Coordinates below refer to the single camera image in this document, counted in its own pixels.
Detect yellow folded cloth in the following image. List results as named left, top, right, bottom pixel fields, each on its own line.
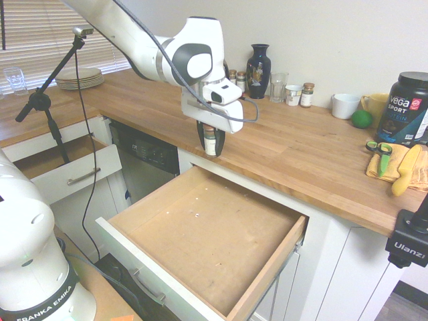
left=365, top=143, right=428, bottom=193

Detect dark blue painted vase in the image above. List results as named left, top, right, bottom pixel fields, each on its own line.
left=245, top=43, right=272, bottom=100

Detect small white plastic cup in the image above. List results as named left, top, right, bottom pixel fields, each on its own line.
left=284, top=84, right=305, bottom=108

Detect thin black camera cable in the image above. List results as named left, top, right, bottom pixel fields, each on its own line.
left=74, top=38, right=103, bottom=263

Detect black camera boom stand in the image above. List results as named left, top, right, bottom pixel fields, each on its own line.
left=14, top=34, right=86, bottom=165

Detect black Ulanzi camera mount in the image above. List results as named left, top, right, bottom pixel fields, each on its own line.
left=385, top=196, right=428, bottom=269

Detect stainless steel dishwasher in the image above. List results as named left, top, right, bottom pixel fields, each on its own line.
left=109, top=120, right=182, bottom=205

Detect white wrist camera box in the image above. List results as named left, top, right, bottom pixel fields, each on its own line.
left=202, top=80, right=243, bottom=106

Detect white ceramic mug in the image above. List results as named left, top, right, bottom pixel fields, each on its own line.
left=331, top=93, right=362, bottom=120

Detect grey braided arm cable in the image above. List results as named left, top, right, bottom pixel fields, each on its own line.
left=112, top=0, right=260, bottom=123

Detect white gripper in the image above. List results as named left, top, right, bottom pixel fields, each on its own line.
left=181, top=87, right=244, bottom=158

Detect white window blinds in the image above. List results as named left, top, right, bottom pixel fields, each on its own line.
left=0, top=0, right=133, bottom=76

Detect black Vega protein tub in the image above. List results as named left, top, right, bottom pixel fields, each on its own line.
left=374, top=71, right=428, bottom=148

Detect black bag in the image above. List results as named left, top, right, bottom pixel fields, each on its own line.
left=93, top=253, right=175, bottom=321

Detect large wooden drawer white front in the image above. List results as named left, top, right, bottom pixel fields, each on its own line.
left=95, top=165, right=310, bottom=321

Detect long metal drawer handle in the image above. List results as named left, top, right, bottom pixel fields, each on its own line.
left=131, top=268, right=167, bottom=306

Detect yellow knife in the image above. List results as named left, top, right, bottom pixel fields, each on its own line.
left=391, top=144, right=423, bottom=197

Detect yellow ceramic mug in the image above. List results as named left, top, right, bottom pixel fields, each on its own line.
left=359, top=93, right=391, bottom=126

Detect clear faceted glass tumbler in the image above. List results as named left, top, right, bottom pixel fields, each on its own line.
left=269, top=72, right=290, bottom=104

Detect short metal drawer handle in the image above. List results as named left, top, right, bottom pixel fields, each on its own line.
left=66, top=167, right=102, bottom=187

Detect stack of beige plates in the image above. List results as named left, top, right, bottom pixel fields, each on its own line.
left=54, top=67, right=106, bottom=91

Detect seasoning jar with brown lid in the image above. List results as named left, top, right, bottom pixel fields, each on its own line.
left=203, top=124, right=219, bottom=158

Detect clear patterned drinking glass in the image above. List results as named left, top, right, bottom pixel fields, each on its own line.
left=3, top=66, right=29, bottom=97

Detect green lime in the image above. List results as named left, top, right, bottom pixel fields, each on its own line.
left=350, top=110, right=374, bottom=129

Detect white kitchen cabinet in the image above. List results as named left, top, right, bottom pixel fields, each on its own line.
left=0, top=115, right=407, bottom=321

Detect green handled scissors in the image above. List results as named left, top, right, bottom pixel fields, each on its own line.
left=364, top=140, right=393, bottom=179

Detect small grey exterior camera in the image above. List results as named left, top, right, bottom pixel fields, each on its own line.
left=72, top=25, right=95, bottom=37

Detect spice jar with green label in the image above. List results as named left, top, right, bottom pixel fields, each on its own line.
left=299, top=82, right=316, bottom=109

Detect small wooden drawer white front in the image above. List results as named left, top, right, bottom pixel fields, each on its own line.
left=11, top=133, right=123, bottom=206

